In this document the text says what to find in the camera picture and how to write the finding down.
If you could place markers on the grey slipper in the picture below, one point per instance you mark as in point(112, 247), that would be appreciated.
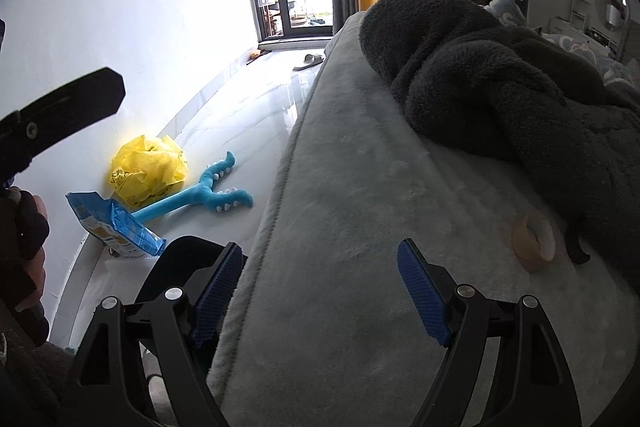
point(310, 60)

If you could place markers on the white shelf rack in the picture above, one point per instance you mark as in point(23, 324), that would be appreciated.
point(576, 20)

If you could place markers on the black plastic hook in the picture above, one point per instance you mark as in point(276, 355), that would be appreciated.
point(573, 248)

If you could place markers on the blue white snack bag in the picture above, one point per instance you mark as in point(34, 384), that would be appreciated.
point(114, 226)

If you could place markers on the person's left hand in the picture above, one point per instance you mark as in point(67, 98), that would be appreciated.
point(24, 230)

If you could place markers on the round white vanity mirror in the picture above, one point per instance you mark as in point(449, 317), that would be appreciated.
point(615, 16)

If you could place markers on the dark grey fleece blanket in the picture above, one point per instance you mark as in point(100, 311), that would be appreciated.
point(466, 81)

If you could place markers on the yellow plastic bag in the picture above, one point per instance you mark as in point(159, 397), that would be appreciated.
point(146, 169)

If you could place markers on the brown tape roll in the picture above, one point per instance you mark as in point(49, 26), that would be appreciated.
point(533, 242)

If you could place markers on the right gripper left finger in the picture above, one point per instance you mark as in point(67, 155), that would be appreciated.
point(176, 316)

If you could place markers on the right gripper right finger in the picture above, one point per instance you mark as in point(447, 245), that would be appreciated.
point(532, 384)

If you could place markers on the blue patterned quilt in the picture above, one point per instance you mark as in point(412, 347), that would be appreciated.
point(570, 40)

